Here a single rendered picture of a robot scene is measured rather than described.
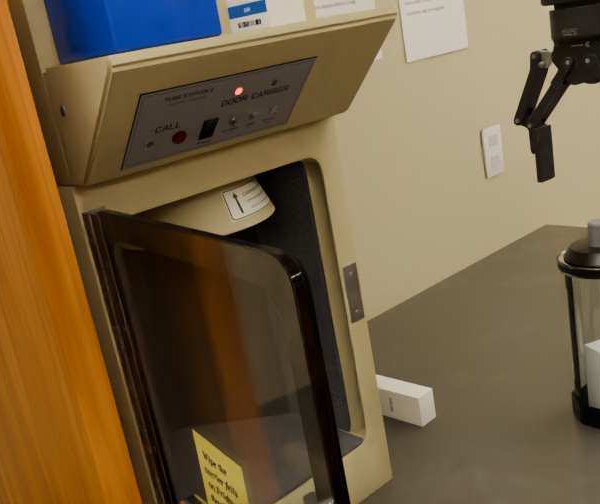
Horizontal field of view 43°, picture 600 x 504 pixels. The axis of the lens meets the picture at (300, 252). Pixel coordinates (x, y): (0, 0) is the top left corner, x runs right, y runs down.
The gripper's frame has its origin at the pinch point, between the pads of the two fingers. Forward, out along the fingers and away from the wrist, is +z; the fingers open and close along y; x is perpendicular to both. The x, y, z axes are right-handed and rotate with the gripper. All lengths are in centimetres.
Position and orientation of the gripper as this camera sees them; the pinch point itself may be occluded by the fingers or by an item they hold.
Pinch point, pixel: (594, 173)
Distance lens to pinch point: 102.4
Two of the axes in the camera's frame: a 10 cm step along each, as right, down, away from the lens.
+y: 6.4, 1.1, -7.6
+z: 1.7, 9.4, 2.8
